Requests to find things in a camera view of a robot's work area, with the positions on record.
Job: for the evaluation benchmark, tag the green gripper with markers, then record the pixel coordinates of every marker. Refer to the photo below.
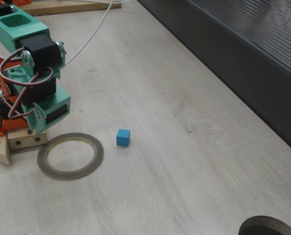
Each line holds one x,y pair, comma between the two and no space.
58,113

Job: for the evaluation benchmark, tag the blue cube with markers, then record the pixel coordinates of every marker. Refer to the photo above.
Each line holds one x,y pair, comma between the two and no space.
123,139

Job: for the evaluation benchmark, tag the orange leader arm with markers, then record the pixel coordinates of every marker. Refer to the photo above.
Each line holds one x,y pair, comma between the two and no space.
20,2

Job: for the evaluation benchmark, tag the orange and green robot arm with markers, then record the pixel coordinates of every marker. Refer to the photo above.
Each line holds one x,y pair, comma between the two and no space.
20,29

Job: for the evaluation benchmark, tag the wooden base block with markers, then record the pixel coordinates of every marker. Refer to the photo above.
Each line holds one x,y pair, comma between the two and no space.
25,142

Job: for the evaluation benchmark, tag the thin brown wooden board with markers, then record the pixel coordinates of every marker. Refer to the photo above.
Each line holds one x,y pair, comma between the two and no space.
62,8

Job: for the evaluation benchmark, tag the grey ribbed desk divider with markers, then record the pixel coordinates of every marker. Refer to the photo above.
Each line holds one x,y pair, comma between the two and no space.
233,61

